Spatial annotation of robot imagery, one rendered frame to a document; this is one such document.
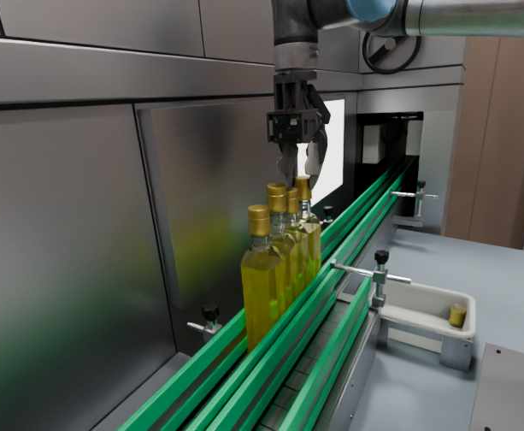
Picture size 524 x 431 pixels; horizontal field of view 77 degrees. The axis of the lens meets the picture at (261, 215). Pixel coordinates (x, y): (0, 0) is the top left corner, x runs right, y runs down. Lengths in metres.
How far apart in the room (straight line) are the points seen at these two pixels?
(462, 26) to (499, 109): 2.37
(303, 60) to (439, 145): 1.00
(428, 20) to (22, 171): 0.60
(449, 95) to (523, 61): 1.53
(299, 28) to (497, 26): 0.28
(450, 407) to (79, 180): 0.75
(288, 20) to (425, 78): 0.96
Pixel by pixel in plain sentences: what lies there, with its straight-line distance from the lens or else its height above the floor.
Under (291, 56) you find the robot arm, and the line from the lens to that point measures 0.60.
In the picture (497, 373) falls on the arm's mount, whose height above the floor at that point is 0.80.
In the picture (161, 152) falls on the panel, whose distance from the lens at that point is 0.53.
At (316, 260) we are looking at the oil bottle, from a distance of 0.72.
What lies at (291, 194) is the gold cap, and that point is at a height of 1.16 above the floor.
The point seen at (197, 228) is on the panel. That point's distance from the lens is 0.60.
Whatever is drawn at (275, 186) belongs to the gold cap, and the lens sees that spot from 0.56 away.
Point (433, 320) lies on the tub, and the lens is 0.98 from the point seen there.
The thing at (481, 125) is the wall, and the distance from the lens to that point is 3.01.
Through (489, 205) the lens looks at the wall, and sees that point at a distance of 3.11.
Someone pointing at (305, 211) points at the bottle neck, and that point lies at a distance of 0.68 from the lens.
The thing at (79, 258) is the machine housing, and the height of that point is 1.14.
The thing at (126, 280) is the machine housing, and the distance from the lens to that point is 0.56.
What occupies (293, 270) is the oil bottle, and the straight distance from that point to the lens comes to 0.62.
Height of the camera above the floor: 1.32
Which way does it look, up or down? 19 degrees down
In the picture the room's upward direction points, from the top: 4 degrees counter-clockwise
